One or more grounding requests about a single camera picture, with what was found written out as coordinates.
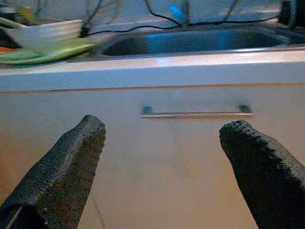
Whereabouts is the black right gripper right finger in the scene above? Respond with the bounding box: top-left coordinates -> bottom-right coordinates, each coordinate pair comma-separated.
218,120 -> 305,229

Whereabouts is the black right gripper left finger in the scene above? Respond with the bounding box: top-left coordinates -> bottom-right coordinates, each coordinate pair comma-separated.
0,114 -> 107,229

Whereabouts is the steel kitchen sink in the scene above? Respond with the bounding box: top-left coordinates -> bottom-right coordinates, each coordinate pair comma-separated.
100,28 -> 305,57

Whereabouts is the white drawer front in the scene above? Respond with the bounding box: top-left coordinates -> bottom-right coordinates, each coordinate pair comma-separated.
0,83 -> 305,229

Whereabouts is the light green plate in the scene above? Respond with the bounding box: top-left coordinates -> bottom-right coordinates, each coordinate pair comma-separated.
0,39 -> 97,65

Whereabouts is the white bowl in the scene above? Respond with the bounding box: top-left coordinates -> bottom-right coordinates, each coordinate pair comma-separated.
9,20 -> 84,48

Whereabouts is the black appliance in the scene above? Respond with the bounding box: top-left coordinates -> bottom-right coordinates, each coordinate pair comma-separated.
278,0 -> 305,27

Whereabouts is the steel gooseneck faucet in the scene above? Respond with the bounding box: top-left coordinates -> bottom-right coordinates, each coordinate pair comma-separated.
168,0 -> 193,27

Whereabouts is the long steel drawer handle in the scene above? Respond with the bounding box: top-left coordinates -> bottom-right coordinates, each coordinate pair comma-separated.
139,104 -> 254,119

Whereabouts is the long black counter cable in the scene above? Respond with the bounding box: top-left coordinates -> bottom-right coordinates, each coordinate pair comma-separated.
80,13 -> 283,38

